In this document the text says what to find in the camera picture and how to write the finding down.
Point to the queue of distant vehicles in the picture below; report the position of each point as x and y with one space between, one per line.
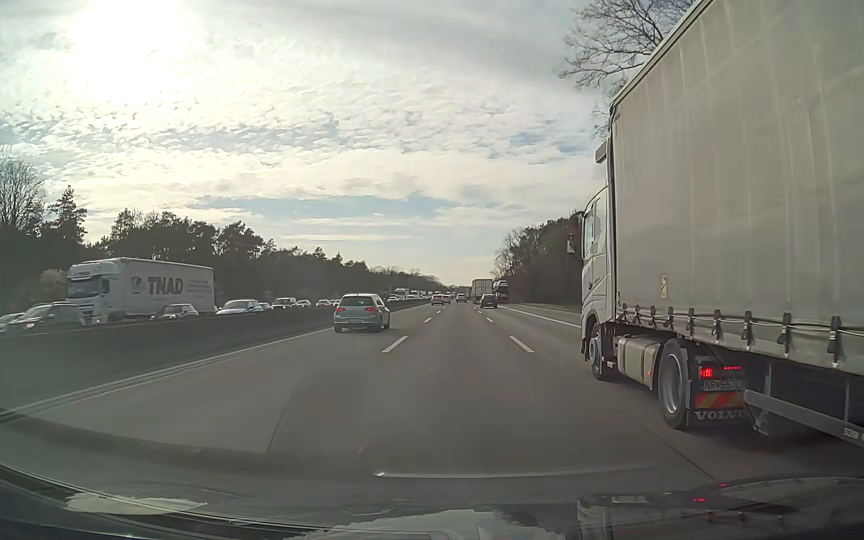
443 298

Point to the lorry with pale trailer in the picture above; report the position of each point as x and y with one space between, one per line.
481 289

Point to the dark car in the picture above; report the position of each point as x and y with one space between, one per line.
488 301

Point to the car transporter lorry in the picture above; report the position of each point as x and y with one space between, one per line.
502 291

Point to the silver hatchback car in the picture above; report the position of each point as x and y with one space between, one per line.
361 311

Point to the road markings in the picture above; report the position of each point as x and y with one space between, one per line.
394 344

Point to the row of roadside trees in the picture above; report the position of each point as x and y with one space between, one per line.
544 262

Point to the grey asphalt road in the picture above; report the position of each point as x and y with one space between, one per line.
439 390

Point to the queue of oncoming cars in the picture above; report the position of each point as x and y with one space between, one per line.
237 306

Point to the car's own bonnet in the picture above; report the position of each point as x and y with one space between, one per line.
477 517

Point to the wood of dark trees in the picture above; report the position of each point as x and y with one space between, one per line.
177 255

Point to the bare tree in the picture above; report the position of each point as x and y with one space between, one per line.
612 45

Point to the white box lorry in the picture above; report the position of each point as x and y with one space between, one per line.
139 287

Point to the concrete median barrier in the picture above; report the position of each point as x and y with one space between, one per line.
139 349

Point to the grey curtain-sided lorry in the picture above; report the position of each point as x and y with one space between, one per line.
747 225

